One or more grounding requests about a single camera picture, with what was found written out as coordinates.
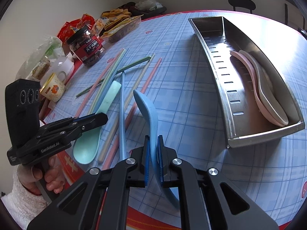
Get person's left hand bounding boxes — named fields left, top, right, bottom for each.
left=17, top=156, right=64, bottom=196

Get person's left forearm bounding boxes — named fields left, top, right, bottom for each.
left=0, top=170, right=54, bottom=230

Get brown pastry packet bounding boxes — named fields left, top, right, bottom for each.
left=32, top=60, right=51, bottom=79

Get beige chopstick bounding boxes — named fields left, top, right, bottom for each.
left=98, top=53, right=156, bottom=163

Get steel utensil tray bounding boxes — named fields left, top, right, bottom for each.
left=188, top=16, right=305, bottom=149

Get blue spoon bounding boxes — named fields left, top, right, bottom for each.
left=133, top=89, right=180, bottom=203

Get white translucent plastic container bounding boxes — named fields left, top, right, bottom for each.
left=49, top=56, right=75, bottom=77

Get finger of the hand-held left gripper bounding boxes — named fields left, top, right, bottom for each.
left=37, top=112, right=109, bottom=145
left=38, top=114, right=98, bottom=128

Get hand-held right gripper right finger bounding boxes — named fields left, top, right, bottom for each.
left=157, top=135, right=280, bottom=230

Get yellow snack packets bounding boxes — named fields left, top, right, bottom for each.
left=101, top=7, right=132, bottom=20

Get green spoon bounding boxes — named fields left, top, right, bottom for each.
left=73, top=80, right=121, bottom=165

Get pink spoon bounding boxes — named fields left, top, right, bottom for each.
left=230, top=50, right=283, bottom=126

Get yellow printed cup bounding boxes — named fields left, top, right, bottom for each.
left=40, top=71, right=68, bottom=103

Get white plastic bag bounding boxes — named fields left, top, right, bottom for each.
left=135, top=0, right=163, bottom=11

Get blue chopstick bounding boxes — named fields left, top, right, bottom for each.
left=120, top=72, right=128, bottom=161
left=94, top=48, right=130, bottom=115

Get pink chopstick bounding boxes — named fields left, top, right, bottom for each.
left=74, top=51, right=123, bottom=118
left=102, top=57, right=163, bottom=171

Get dark green chopstick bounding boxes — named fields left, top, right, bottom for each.
left=76, top=56, right=153, bottom=98

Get blue plaid tablecloth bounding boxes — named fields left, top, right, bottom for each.
left=40, top=10, right=307, bottom=230

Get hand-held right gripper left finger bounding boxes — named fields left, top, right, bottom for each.
left=26, top=135, right=151, bottom=230

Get dark chair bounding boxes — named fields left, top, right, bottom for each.
left=115, top=2, right=167, bottom=20

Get clear packet of dark snacks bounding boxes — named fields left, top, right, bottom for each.
left=99, top=15, right=144, bottom=43

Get red label snack jar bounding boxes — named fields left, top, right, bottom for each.
left=66, top=26, right=106, bottom=67

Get beige spoon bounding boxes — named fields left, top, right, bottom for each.
left=239, top=50, right=289, bottom=125

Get green print plastic bag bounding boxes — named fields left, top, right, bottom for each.
left=18, top=36, right=64, bottom=82

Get dark red bag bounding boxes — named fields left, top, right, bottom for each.
left=117, top=2, right=137, bottom=13

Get small orange yellow packet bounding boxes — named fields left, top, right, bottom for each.
left=92, top=18, right=108, bottom=36

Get red snack packet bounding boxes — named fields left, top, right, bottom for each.
left=57, top=14, right=96, bottom=45

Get black round chair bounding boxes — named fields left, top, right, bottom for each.
left=228, top=0, right=256, bottom=15

